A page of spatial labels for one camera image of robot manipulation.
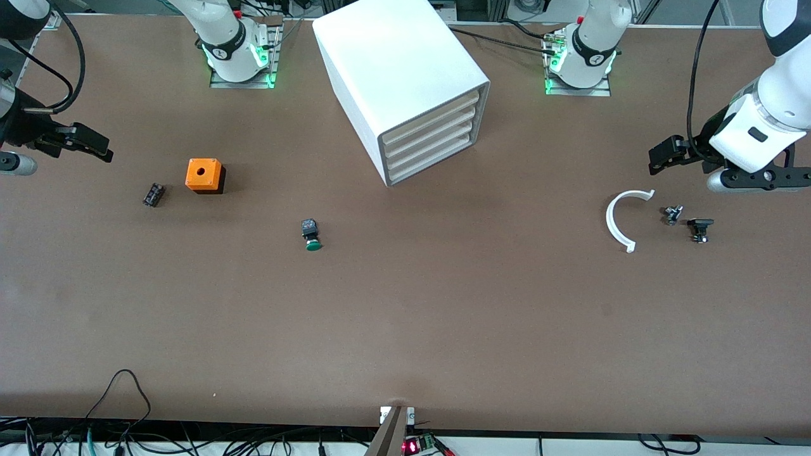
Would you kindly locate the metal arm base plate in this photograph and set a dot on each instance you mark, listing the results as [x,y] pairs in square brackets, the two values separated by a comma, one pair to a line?
[580,92]
[218,82]

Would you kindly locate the white curved plastic arc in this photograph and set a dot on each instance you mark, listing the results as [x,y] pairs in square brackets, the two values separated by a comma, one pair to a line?
[611,221]

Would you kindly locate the small grey metal part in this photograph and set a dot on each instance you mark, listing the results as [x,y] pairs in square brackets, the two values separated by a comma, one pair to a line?
[672,215]

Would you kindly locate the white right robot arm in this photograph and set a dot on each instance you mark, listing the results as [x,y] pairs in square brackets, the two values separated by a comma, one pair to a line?
[222,25]

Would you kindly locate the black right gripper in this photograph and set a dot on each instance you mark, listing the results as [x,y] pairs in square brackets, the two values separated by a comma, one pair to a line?
[25,130]

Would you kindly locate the white drawer cabinet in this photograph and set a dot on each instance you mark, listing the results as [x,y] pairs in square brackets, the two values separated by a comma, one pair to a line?
[393,57]

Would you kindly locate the small black bracket part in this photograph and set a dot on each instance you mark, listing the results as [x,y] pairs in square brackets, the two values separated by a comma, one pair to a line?
[699,226]

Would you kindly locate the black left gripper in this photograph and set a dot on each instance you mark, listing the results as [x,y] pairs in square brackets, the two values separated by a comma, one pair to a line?
[705,146]

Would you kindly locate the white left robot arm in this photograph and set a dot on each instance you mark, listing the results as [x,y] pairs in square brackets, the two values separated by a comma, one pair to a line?
[595,31]

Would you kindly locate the small black contact block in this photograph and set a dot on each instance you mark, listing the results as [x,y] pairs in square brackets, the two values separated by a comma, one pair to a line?
[154,194]

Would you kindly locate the green mushroom push button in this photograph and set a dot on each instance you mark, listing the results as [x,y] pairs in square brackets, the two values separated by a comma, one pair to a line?
[311,233]

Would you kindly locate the orange box with hole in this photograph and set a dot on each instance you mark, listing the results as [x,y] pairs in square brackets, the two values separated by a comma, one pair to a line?
[203,174]

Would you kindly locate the circuit board with red light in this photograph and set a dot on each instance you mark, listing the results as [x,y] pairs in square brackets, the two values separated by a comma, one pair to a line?
[418,445]

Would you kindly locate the grey front beam bracket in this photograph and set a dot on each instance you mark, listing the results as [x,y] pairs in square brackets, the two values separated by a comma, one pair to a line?
[391,434]

